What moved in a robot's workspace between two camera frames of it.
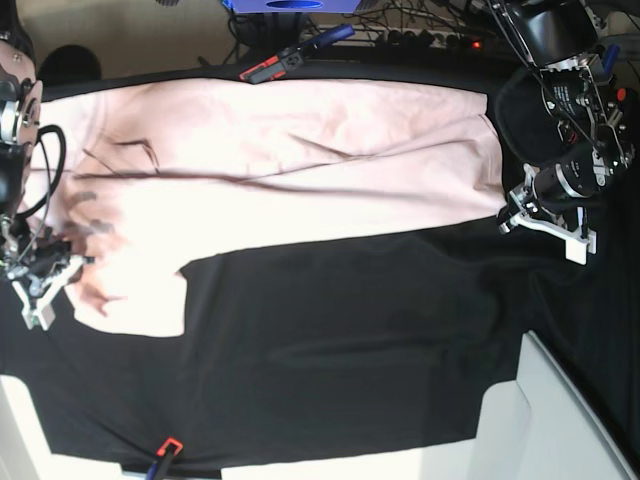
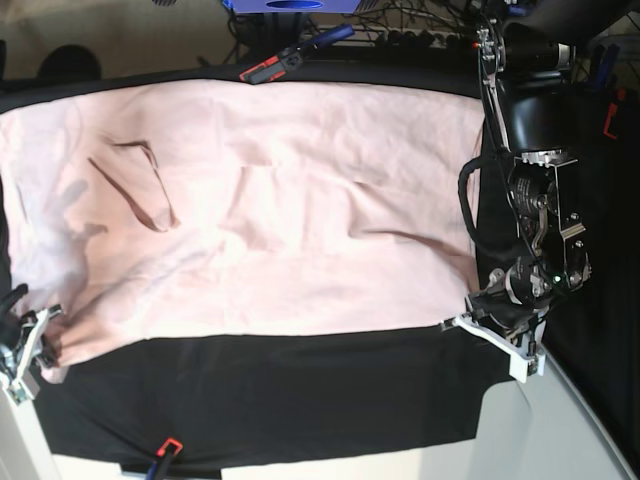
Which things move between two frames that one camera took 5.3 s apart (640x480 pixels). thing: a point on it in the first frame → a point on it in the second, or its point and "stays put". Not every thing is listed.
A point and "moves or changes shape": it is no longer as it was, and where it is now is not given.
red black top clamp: [270, 67] stays put
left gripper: [37, 268] → [20, 334]
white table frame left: [24, 450] stays put
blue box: [292, 6] stays put
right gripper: [553, 203] → [510, 312]
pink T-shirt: [139, 179] moves or changes shape
